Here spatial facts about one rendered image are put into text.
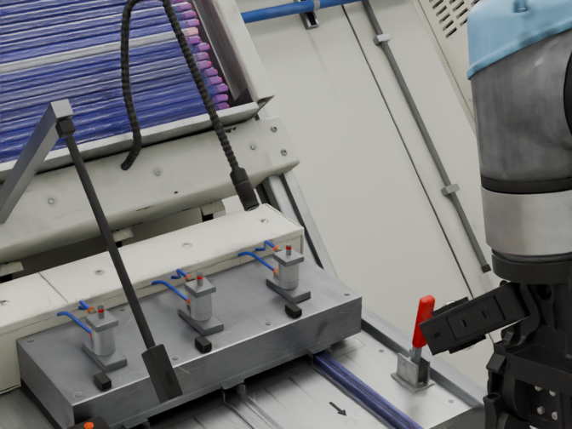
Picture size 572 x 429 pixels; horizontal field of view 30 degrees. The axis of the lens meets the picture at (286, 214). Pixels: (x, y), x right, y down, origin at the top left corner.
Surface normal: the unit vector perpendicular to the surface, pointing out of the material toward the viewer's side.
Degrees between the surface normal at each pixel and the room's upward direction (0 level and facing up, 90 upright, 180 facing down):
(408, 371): 90
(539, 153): 107
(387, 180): 90
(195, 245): 43
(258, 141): 90
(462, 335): 91
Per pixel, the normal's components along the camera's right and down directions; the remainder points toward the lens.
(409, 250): 0.43, -0.33
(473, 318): -0.82, 0.28
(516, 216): -0.64, 0.29
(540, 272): -0.37, 0.29
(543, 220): -0.16, 0.27
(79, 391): 0.00, -0.89
